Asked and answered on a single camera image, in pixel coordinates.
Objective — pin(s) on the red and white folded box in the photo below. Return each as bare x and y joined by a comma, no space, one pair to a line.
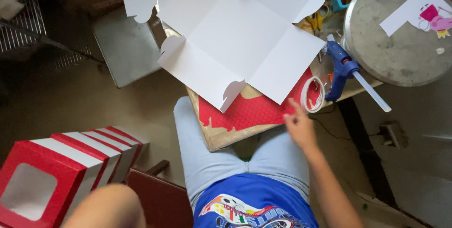
118,138
137,137
97,144

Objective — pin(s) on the person's right fingers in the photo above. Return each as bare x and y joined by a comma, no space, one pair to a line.
293,113

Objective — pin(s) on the round grey metal tray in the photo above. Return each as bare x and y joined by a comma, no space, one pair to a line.
392,55

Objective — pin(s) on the large white unfolded cardboard box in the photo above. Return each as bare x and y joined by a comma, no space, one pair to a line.
240,37

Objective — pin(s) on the metal floor bracket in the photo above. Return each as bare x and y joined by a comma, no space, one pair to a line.
392,134

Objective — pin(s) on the blue hot glue gun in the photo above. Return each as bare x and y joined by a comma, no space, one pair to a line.
338,67

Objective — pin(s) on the small white paper scrap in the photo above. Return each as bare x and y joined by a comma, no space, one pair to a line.
440,50

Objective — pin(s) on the dark red wooden chair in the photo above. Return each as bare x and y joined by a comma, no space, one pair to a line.
162,199

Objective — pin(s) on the white paper with pink cutout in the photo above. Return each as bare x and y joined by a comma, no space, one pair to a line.
411,11

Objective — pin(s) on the blue printed shirt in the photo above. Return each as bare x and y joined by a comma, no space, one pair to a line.
250,203

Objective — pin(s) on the red box with clear window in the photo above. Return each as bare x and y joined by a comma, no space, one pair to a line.
39,155

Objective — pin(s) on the person's right hand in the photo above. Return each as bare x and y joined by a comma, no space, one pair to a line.
301,129

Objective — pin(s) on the grey square metal stool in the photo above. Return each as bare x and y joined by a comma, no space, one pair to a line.
123,48

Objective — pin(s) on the translucent glue stick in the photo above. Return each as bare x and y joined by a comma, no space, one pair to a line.
372,92

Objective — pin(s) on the white double-sided tape roll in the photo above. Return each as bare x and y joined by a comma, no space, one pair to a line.
306,95

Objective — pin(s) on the red quilted cardboard sheet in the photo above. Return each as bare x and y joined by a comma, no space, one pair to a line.
257,113

